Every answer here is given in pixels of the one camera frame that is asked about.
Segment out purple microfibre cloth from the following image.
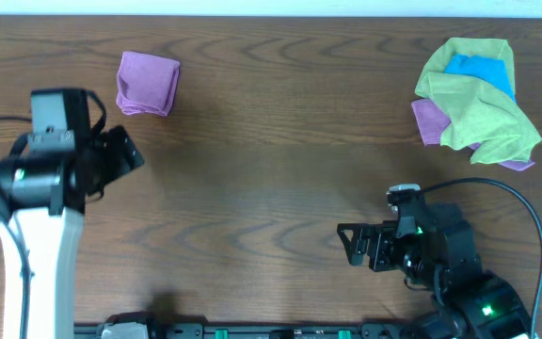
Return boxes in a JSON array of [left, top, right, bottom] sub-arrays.
[[116, 51, 181, 117]]

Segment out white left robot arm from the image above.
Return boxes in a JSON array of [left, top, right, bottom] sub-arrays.
[[0, 126, 144, 338]]

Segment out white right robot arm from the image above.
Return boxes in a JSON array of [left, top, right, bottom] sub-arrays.
[[337, 221, 532, 339]]

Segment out green microfibre cloth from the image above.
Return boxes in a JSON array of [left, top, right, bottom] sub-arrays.
[[415, 38, 542, 164]]

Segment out blue microfibre cloth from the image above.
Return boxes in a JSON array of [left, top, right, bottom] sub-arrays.
[[444, 55, 516, 101]]

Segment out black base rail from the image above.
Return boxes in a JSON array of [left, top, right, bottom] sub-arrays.
[[73, 312, 420, 339]]

